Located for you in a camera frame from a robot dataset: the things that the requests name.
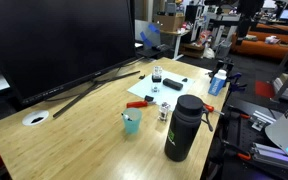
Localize white desk cable grommet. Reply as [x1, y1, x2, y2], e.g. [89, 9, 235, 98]
[21, 109, 50, 127]

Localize blue spring clamp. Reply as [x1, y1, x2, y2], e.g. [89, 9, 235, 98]
[228, 72, 243, 83]
[229, 83, 248, 94]

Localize orange sofa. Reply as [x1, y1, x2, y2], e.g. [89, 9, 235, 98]
[231, 22, 288, 61]

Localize black whiteboard eraser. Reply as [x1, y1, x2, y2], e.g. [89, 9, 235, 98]
[162, 77, 184, 92]

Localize black water bottle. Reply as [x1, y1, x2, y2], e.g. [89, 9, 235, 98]
[164, 94, 215, 163]

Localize black optical breadboard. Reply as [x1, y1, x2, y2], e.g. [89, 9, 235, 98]
[213, 96, 288, 180]

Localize grey panel with blue tape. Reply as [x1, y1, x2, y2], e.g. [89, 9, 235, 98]
[134, 19, 162, 48]

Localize cardboard box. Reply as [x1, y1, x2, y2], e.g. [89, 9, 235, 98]
[154, 13, 186, 33]

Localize white plastic bag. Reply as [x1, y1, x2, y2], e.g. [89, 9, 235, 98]
[202, 46, 216, 60]

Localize red floor mat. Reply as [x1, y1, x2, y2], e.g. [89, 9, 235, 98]
[254, 79, 277, 99]

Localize black monitor stand legs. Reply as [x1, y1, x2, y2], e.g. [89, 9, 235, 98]
[52, 64, 142, 119]

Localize blue white plastic bottle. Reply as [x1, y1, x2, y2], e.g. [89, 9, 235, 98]
[207, 68, 228, 97]

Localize teal plastic cup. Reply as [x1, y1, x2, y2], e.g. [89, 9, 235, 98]
[122, 107, 143, 135]

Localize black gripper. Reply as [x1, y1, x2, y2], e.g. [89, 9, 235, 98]
[236, 0, 266, 46]

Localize aluminium extrusion rail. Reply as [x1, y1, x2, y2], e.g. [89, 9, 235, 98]
[250, 141, 288, 174]

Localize grey waste bin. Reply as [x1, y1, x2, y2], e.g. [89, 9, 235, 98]
[214, 40, 233, 60]

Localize large black monitor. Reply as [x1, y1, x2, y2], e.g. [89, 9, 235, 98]
[0, 0, 138, 108]

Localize black white marker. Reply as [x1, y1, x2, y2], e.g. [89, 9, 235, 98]
[120, 112, 133, 123]

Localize white whiteboard sheet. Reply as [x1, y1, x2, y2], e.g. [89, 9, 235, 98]
[127, 68, 196, 109]

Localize silver metal bracket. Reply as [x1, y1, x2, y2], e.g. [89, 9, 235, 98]
[251, 110, 276, 132]

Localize short crystal column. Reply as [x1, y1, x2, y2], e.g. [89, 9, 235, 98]
[158, 101, 171, 122]

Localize red handled screwdriver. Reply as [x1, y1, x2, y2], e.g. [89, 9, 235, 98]
[126, 99, 157, 109]

